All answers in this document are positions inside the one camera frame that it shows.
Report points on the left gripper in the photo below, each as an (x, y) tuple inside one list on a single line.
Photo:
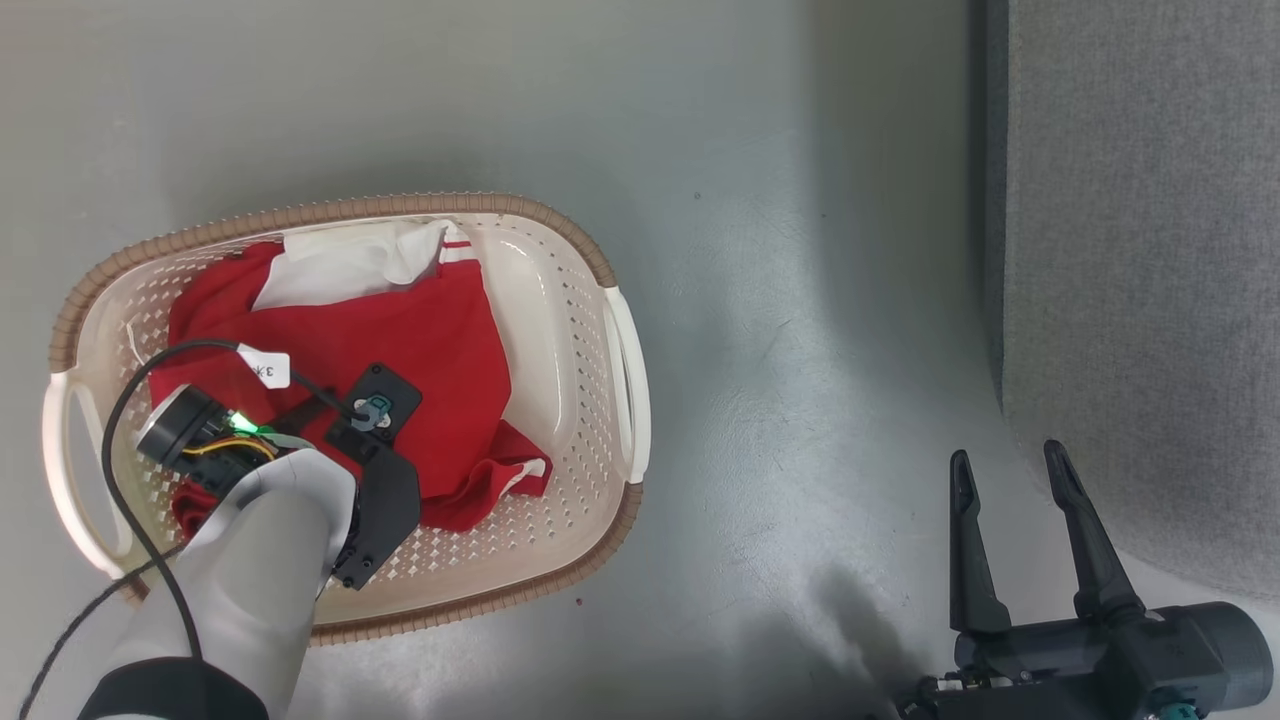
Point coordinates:
[(385, 505)]

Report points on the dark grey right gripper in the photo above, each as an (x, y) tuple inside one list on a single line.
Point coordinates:
[(1100, 660)]

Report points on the red shirt with white trim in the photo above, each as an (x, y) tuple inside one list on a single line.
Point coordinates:
[(420, 330)]

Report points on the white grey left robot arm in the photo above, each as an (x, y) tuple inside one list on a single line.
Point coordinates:
[(250, 580)]

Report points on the cream laundry basket brown rim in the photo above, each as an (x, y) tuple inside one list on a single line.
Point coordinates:
[(560, 330)]

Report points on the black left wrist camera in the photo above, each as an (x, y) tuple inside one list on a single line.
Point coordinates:
[(388, 383)]

